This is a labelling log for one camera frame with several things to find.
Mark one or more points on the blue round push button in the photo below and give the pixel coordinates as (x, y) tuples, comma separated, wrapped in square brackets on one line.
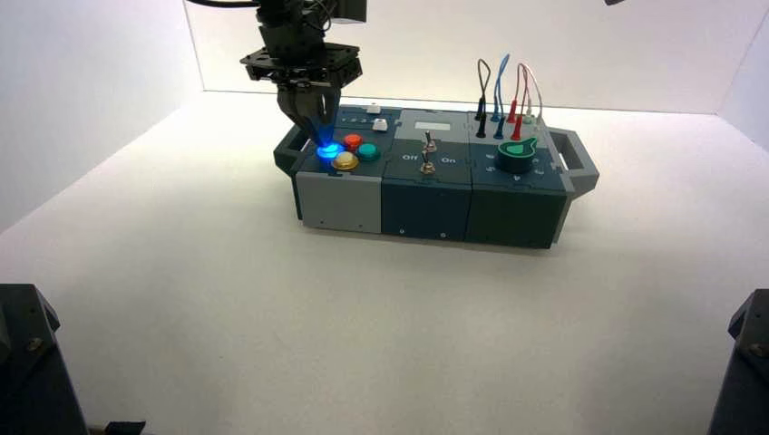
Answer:
[(331, 153)]

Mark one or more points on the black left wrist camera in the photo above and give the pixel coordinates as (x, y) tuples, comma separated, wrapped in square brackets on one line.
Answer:
[(348, 9)]

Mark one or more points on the yellow round push button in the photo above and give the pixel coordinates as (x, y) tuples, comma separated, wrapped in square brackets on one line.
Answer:
[(345, 161)]

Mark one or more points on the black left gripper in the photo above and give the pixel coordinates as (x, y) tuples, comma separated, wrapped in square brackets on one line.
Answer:
[(300, 60)]

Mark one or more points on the red round push button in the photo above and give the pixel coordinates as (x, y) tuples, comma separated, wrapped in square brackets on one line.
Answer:
[(353, 142)]

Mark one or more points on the metal toggle switch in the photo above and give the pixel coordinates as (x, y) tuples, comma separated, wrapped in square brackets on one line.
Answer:
[(427, 164), (429, 143)]

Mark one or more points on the green round push button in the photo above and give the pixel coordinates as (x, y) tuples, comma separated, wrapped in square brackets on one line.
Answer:
[(368, 152)]

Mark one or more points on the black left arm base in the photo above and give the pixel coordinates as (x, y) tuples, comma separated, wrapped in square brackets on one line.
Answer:
[(33, 372)]

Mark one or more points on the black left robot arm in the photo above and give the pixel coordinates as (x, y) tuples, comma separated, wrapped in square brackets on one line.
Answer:
[(282, 12)]

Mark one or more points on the small black bracket piece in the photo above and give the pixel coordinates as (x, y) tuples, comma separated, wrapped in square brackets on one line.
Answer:
[(125, 429)]

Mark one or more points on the white square key switch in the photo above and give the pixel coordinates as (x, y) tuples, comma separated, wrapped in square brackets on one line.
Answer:
[(373, 108), (379, 125)]

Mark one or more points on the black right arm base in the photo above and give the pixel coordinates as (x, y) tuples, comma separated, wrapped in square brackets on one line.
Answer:
[(745, 372)]

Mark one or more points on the small grey display panel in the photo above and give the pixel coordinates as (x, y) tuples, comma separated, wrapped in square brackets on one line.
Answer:
[(432, 126)]

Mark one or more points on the dark modular control box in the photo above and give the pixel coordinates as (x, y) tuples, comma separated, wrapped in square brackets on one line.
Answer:
[(423, 204)]

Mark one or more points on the green black rotary knob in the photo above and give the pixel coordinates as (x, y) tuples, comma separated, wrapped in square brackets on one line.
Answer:
[(515, 157)]

